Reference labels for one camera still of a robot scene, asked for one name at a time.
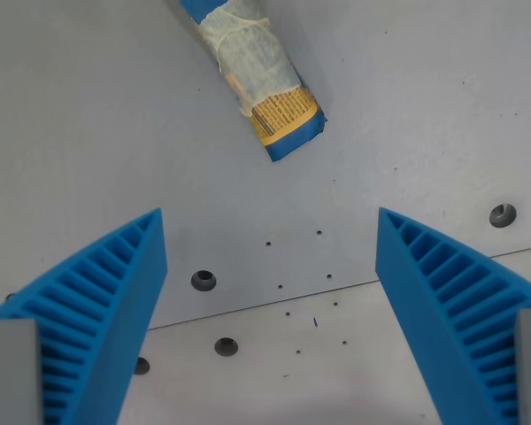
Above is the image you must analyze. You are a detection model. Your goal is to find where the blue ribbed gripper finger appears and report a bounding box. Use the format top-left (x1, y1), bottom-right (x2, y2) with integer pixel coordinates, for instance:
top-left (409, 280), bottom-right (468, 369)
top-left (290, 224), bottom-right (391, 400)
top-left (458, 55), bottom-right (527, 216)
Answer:
top-left (375, 206), bottom-right (531, 425)
top-left (0, 207), bottom-right (167, 425)

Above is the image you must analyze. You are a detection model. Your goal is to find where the blue bag with masking tape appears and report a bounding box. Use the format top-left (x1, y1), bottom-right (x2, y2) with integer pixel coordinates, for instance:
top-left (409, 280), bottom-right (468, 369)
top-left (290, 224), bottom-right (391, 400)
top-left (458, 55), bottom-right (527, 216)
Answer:
top-left (176, 0), bottom-right (327, 163)

